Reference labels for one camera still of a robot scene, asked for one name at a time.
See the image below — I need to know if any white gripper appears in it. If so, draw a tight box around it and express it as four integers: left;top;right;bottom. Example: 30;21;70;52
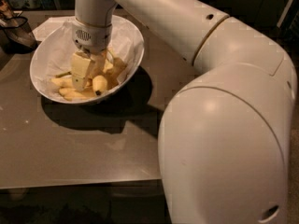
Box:
70;19;112;91

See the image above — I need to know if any curved banana with green stem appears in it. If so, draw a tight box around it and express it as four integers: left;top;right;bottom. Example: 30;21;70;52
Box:
93;75;108;96

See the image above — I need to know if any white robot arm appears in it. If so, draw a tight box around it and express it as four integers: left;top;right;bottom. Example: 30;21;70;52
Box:
73;0;297;224

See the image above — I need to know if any yellow banana front left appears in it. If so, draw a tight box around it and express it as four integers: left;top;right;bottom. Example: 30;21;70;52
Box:
50;77;73;88

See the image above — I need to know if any white bowl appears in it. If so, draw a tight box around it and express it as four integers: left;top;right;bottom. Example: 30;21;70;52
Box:
30;16;144;105

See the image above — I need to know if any yellow banana lowest front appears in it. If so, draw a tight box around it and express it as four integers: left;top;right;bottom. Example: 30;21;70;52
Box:
59;88;94;101

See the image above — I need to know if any white paper sheet on table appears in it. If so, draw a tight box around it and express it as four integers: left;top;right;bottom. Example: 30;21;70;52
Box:
33;16;74;41

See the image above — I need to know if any black wire basket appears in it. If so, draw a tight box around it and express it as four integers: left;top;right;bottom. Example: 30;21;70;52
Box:
0;16;37;54

